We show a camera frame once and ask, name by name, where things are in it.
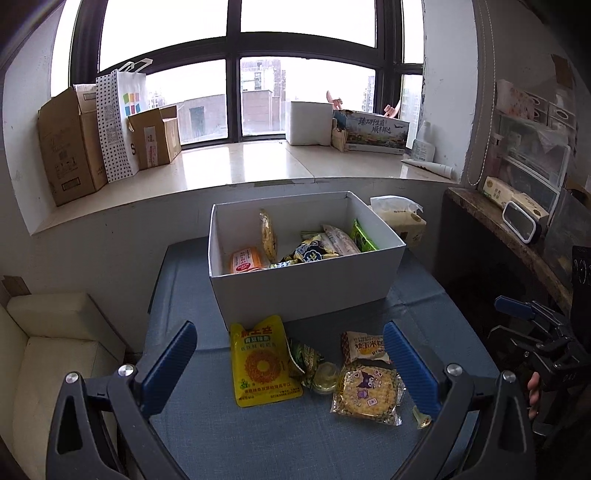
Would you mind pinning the white framed mirror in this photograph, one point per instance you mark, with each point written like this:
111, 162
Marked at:
521, 223

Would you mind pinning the person right hand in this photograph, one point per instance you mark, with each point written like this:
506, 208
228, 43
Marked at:
534, 395

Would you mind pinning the white bottle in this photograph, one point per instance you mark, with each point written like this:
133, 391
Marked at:
423, 149

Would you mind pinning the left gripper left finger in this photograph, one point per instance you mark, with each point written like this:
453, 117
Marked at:
79, 444

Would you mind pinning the tissue pack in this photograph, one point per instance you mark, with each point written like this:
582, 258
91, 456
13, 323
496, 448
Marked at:
403, 215

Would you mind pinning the white tube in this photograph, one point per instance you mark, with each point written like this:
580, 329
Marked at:
435, 168

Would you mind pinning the blue tablecloth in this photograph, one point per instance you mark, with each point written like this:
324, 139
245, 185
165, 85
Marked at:
211, 437

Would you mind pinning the orange cake snack packet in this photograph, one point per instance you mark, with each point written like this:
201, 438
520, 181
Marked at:
245, 260

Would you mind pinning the yellow blue snack bag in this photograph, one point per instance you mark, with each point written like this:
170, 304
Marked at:
313, 249

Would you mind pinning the wooden side shelf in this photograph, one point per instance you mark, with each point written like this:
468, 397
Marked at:
479, 207

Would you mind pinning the yellow corn snack pouch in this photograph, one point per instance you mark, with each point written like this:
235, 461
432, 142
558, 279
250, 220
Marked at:
260, 364

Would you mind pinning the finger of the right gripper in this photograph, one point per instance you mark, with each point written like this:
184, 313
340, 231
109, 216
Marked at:
514, 308

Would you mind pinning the large brown cardboard box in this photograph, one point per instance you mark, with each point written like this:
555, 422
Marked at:
70, 147

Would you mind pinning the white cardboard storage box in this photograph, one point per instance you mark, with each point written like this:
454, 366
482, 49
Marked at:
305, 290

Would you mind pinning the cream sofa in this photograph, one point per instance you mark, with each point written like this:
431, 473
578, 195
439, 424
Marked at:
43, 338

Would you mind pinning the green snack packet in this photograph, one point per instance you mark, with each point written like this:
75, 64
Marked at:
361, 238

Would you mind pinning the round cookie clear packet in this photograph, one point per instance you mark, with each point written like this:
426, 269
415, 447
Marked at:
369, 392

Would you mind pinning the dotted white paper bag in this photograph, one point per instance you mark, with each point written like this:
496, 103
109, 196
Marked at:
120, 94

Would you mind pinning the printed mushroom gift box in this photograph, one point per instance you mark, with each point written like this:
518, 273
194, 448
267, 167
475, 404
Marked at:
370, 132

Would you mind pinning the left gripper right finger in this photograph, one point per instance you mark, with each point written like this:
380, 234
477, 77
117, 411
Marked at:
479, 427

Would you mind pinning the jelly cup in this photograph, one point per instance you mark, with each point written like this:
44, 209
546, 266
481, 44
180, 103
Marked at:
325, 379

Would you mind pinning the pink beige snack packet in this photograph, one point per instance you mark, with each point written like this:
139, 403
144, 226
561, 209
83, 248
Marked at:
343, 244

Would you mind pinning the rice cake snack packet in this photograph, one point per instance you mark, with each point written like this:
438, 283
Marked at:
359, 346

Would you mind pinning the small open cardboard box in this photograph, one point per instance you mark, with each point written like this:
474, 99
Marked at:
155, 136

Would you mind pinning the beige tea box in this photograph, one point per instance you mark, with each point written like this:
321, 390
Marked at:
500, 193

